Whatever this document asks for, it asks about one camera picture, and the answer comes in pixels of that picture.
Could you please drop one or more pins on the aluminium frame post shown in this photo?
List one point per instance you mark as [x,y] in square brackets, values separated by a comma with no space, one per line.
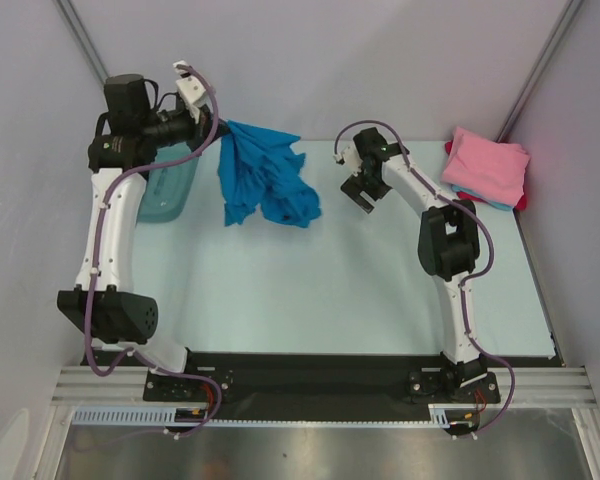
[83,40]
[558,35]

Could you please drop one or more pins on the pink folded t-shirt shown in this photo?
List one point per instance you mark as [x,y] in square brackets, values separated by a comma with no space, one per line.
[485,165]

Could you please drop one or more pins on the teal translucent plastic bin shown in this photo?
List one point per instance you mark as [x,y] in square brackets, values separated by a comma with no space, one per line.
[166,192]

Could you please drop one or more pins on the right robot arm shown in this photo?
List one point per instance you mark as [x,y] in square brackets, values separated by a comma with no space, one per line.
[448,239]

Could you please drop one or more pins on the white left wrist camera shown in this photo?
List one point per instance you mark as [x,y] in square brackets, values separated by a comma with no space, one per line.
[190,89]

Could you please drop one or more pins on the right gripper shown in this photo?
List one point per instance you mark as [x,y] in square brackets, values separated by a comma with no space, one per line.
[362,185]

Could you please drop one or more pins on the left aluminium frame post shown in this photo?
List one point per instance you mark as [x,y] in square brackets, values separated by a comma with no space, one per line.
[83,40]

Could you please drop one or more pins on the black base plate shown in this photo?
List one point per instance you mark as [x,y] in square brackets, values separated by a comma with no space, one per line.
[327,387]

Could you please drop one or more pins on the white slotted cable duct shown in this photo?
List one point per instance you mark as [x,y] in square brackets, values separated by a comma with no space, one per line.
[187,417]

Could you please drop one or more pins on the aluminium front rail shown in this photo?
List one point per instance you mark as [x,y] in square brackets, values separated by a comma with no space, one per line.
[534,387]

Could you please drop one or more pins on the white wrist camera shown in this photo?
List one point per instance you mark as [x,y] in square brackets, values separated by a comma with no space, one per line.
[190,89]
[350,158]

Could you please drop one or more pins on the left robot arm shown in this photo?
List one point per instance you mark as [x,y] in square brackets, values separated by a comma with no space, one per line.
[103,305]

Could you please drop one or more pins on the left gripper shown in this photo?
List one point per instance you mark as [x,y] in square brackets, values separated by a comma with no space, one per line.
[200,132]

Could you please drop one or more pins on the right aluminium frame post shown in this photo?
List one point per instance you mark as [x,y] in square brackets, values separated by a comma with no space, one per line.
[558,35]

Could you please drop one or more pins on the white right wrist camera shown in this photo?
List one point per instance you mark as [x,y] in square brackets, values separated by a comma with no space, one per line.
[350,158]

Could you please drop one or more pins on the light blue folded t-shirt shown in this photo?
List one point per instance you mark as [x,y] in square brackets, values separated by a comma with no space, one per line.
[466,194]

